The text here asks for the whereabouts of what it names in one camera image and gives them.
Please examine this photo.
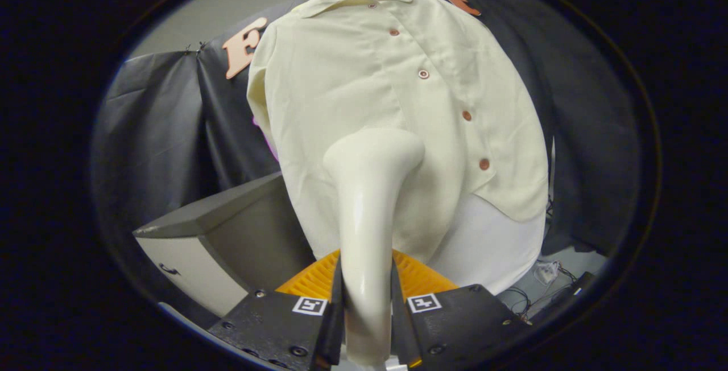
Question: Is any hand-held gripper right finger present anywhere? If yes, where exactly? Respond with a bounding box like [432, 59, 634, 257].
[390, 249, 531, 369]

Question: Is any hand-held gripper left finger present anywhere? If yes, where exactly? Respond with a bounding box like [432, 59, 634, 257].
[208, 249, 345, 371]

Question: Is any white garment steamer head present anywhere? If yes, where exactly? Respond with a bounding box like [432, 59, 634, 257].
[322, 128, 426, 369]

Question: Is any cream button-up shirt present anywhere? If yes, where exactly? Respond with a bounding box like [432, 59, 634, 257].
[246, 0, 550, 263]

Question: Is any white mannequin torso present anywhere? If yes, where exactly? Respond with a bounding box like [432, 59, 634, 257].
[427, 192, 547, 296]

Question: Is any grey cabinet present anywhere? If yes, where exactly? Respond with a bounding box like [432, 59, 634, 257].
[133, 172, 317, 318]

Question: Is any white power adapter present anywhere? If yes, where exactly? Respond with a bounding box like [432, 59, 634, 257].
[533, 261, 561, 285]

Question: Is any black backdrop cloth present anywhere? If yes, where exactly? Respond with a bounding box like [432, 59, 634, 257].
[94, 0, 643, 258]

